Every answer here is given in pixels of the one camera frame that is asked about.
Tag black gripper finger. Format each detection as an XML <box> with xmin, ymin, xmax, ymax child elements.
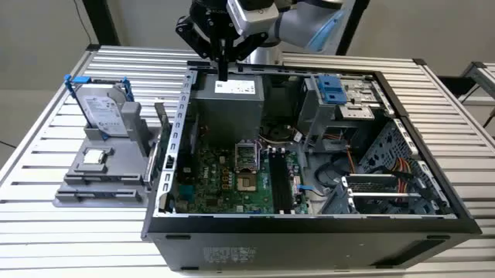
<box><xmin>223</xmin><ymin>34</ymin><xmax>269</xmax><ymax>81</ymax></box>
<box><xmin>177</xmin><ymin>16</ymin><xmax>225</xmax><ymax>81</ymax></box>

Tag black RAM slot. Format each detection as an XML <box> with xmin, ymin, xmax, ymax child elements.
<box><xmin>279</xmin><ymin>147</ymin><xmax>298</xmax><ymax>215</ymax></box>
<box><xmin>269</xmin><ymin>147</ymin><xmax>286</xmax><ymax>215</ymax></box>

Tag grey power supply unit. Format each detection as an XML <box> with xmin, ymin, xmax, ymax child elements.
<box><xmin>191</xmin><ymin>74</ymin><xmax>266</xmax><ymax>145</ymax></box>

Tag blue drive latch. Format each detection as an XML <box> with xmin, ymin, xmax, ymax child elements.
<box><xmin>317</xmin><ymin>74</ymin><xmax>349</xmax><ymax>104</ymax></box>

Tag round black fan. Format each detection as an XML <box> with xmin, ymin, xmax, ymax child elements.
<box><xmin>266</xmin><ymin>123</ymin><xmax>298</xmax><ymax>142</ymax></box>

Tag graphics card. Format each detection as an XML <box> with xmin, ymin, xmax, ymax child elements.
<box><xmin>145</xmin><ymin>101</ymin><xmax>174</xmax><ymax>189</ymax></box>

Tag hard disk in blue carrier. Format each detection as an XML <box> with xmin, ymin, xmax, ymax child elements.
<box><xmin>64</xmin><ymin>74</ymin><xmax>135</xmax><ymax>140</ymax></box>

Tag metal socket cover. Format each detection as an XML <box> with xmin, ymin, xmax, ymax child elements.
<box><xmin>235</xmin><ymin>139</ymin><xmax>259</xmax><ymax>171</ymax></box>

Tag grey parts rack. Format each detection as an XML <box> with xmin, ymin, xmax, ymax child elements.
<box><xmin>52</xmin><ymin>103</ymin><xmax>163</xmax><ymax>209</ymax></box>

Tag CPU socket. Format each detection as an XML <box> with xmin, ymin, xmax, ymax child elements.
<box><xmin>235</xmin><ymin>170</ymin><xmax>259</xmax><ymax>192</ymax></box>

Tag silver CPU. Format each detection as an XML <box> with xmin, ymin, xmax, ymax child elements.
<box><xmin>83</xmin><ymin>149</ymin><xmax>106</xmax><ymax>164</ymax></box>

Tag green motherboard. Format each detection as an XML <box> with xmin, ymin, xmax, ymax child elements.
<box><xmin>177</xmin><ymin>146</ymin><xmax>310</xmax><ymax>215</ymax></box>

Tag metal disk bay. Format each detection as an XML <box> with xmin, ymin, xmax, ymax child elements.
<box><xmin>319</xmin><ymin>173</ymin><xmax>425</xmax><ymax>215</ymax></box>

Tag neighbouring metal slat table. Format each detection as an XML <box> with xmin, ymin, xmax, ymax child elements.
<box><xmin>458</xmin><ymin>61</ymin><xmax>495</xmax><ymax>105</ymax></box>

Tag black PC case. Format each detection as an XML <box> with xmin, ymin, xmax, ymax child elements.
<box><xmin>139</xmin><ymin>60</ymin><xmax>483</xmax><ymax>273</ymax></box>

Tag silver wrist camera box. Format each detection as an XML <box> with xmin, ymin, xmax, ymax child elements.
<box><xmin>226</xmin><ymin>0</ymin><xmax>279</xmax><ymax>35</ymax></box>

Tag black frame post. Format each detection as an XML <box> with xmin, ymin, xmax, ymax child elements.
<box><xmin>82</xmin><ymin>0</ymin><xmax>121</xmax><ymax>46</ymax></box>
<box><xmin>335</xmin><ymin>0</ymin><xmax>371</xmax><ymax>56</ymax></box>

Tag locking lever wire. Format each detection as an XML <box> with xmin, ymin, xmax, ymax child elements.
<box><xmin>255</xmin><ymin>146</ymin><xmax>269</xmax><ymax>172</ymax></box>

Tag wire with blue tab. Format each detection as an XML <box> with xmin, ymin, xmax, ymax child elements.
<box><xmin>295</xmin><ymin>182</ymin><xmax>334</xmax><ymax>197</ymax></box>

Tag orange yellow wire bundle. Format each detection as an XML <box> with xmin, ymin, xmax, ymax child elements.
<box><xmin>387</xmin><ymin>157</ymin><xmax>414</xmax><ymax>195</ymax></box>

